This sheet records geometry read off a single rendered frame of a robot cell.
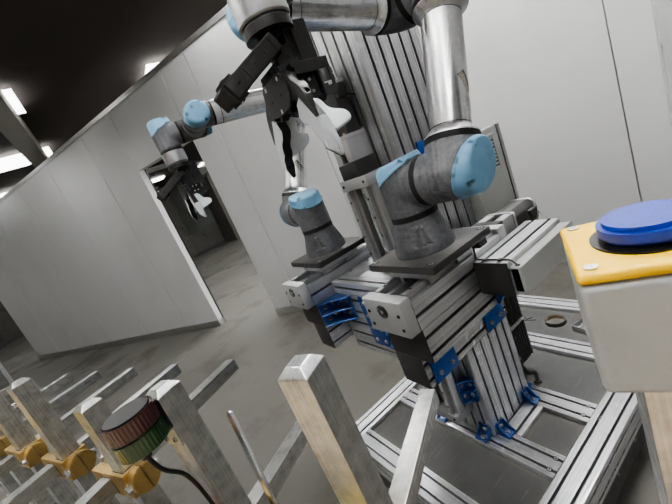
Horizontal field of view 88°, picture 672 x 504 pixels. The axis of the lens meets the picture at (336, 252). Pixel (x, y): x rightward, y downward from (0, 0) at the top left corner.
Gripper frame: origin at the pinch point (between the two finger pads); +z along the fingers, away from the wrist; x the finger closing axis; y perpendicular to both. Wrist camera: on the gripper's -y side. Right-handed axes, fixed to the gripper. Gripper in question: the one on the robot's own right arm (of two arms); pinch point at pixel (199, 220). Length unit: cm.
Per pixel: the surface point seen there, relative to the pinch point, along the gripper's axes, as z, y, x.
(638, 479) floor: 132, 70, -84
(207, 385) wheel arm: 36, -25, -43
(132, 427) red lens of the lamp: 19, -35, -83
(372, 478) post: 30, -18, -101
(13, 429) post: 29, -66, -14
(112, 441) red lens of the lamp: 19, -37, -82
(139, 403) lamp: 18, -33, -80
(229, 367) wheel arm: 36, -18, -40
